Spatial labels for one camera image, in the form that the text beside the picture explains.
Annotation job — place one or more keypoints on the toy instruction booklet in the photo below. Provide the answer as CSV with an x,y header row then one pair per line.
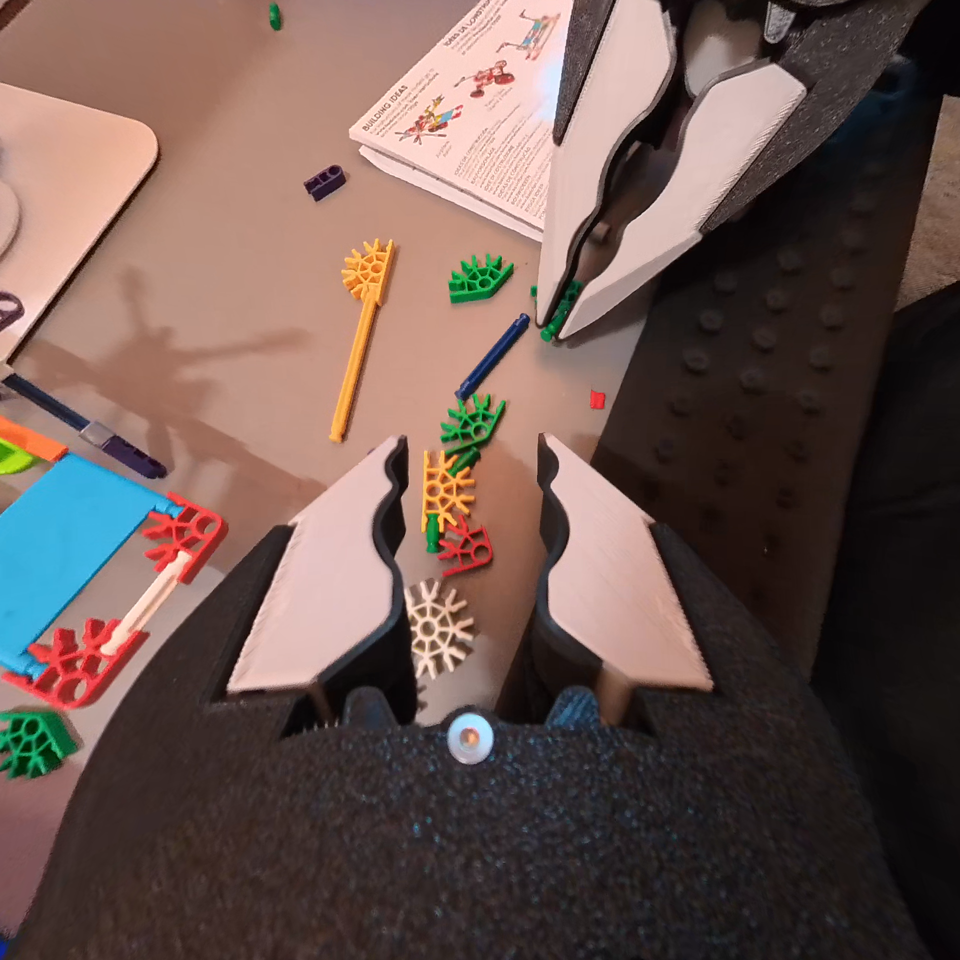
x,y
480,127

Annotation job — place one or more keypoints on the green fan connector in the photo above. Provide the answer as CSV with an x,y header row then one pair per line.
x,y
570,296
469,292
491,431
37,757

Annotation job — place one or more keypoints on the black perforated pad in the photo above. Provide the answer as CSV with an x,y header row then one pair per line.
x,y
750,337

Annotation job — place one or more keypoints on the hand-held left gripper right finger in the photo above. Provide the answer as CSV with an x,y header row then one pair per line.
x,y
630,600

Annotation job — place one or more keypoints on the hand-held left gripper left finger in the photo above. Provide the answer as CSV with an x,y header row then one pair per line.
x,y
322,592

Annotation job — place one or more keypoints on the dark blue plastic rod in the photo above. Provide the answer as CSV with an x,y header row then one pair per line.
x,y
491,358

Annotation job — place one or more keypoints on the short green rod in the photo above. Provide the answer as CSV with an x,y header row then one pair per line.
x,y
275,16
550,331
433,536

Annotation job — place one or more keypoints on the white snowflake connector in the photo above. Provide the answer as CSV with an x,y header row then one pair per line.
x,y
427,607

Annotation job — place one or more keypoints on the yellow connector with green rod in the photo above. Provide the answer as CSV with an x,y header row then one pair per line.
x,y
466,457

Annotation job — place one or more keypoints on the red fan connector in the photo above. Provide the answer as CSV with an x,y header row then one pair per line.
x,y
484,559

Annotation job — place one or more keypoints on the purple plastic clip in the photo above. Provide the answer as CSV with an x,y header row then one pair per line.
x,y
326,184

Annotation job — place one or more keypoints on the wooden and white book stand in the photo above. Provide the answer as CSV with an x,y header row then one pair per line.
x,y
75,165

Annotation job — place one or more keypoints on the yellow plastic rod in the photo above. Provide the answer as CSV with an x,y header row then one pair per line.
x,y
360,360

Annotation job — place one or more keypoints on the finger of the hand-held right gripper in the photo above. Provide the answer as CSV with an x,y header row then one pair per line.
x,y
735,135
600,112

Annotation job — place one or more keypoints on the colourful construction toy plane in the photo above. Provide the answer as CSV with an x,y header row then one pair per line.
x,y
67,540

